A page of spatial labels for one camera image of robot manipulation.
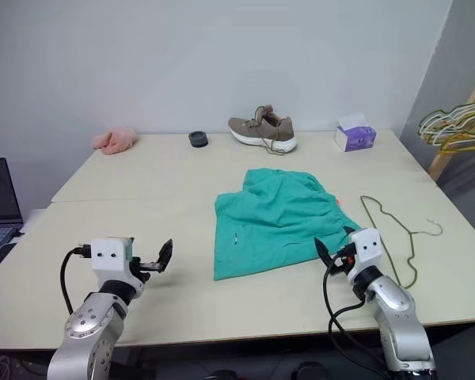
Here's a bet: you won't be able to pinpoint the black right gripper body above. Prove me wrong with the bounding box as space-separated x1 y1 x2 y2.
331 242 359 276

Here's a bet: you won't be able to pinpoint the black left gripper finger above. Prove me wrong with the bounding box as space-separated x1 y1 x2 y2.
158 237 174 275

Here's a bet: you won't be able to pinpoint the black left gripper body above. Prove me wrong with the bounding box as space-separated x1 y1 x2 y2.
130 256 162 284

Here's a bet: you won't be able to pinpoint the olive wire hanger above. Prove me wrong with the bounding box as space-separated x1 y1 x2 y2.
359 195 444 291

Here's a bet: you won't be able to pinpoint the green shorts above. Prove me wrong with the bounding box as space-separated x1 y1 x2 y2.
212 167 363 283

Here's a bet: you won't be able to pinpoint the purple and white tissue box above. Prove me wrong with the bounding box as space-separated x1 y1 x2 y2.
333 113 378 154

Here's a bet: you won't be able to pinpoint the wooden clothes rack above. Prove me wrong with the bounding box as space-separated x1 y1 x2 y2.
427 60 475 184

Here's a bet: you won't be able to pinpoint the pink fluffy cloth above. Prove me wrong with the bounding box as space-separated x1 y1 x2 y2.
92 127 139 156

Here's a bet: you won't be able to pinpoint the brown sneaker with white sole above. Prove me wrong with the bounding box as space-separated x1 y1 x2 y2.
227 104 299 157

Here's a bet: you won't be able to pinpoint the bunch of hangers on rack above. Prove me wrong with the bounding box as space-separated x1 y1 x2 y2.
438 125 475 154

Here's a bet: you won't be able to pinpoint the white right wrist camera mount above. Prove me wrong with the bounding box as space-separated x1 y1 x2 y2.
348 227 383 275

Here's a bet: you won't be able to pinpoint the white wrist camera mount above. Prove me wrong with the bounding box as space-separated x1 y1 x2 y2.
90 237 136 275
348 227 383 275

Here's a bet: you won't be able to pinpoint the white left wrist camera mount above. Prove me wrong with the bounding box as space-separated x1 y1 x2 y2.
90 237 136 275

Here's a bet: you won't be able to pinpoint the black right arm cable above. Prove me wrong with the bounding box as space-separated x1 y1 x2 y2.
322 253 386 375

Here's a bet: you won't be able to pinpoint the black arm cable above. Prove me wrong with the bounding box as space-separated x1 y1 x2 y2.
322 253 386 375
59 245 94 316

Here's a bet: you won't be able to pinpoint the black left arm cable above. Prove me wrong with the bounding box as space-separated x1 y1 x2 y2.
59 245 94 316

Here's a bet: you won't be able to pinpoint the bunch of wire hangers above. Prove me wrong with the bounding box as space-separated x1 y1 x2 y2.
418 100 475 139

